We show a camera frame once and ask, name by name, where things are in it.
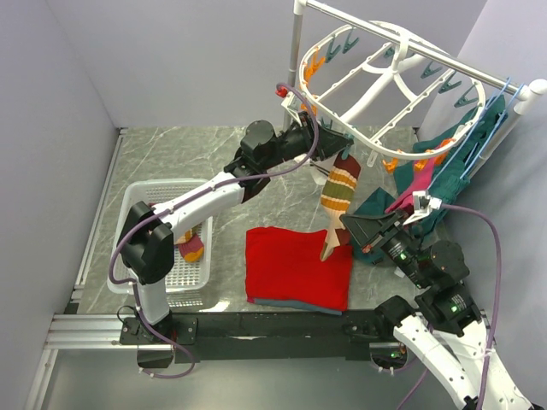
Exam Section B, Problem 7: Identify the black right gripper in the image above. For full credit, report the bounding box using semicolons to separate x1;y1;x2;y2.
338;205;429;285

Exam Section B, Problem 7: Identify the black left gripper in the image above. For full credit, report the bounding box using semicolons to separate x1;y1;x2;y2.
262;112;354;171

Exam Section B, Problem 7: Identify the white round clip hanger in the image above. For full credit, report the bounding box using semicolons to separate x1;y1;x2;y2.
297;20;488;161

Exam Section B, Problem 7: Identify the maroon purple striped sock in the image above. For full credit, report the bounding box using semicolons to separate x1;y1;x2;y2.
175;227;204;263

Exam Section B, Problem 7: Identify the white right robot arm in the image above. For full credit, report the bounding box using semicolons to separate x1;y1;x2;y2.
340;211;537;409

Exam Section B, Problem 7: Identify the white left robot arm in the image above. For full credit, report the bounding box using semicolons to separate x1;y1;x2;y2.
111;115;353;343

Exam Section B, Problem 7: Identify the pink magenta garment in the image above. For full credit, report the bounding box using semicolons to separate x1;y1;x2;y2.
384;158;436;214

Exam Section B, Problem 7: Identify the red folded cloth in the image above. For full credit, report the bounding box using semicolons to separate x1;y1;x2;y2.
245;226;353;314

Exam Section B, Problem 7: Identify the teal green garment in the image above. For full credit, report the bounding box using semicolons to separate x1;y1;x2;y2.
350;97;505;265

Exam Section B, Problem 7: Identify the white plastic basket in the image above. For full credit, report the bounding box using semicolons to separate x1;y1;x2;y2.
107;178;213;295

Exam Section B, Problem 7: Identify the white clothes rack stand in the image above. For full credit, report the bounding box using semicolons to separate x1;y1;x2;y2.
288;1;546;170

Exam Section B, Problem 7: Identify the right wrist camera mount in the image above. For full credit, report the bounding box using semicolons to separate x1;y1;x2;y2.
403;190;442;226

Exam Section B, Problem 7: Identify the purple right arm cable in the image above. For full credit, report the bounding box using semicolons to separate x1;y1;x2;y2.
397;203;501;410

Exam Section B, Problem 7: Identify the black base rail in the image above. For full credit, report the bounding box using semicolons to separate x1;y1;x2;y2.
120;303;412;369

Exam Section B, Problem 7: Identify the blue wire hanger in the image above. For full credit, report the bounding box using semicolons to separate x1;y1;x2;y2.
428;84;526;189

